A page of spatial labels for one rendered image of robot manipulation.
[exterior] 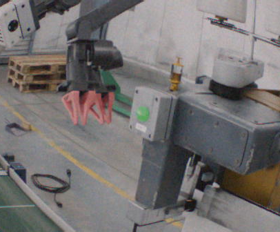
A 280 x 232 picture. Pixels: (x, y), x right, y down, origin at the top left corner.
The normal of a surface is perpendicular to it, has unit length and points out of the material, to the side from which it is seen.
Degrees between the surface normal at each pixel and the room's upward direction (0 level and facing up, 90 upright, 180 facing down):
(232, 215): 90
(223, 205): 90
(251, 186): 90
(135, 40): 90
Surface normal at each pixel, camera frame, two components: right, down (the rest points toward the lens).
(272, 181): -0.76, 0.04
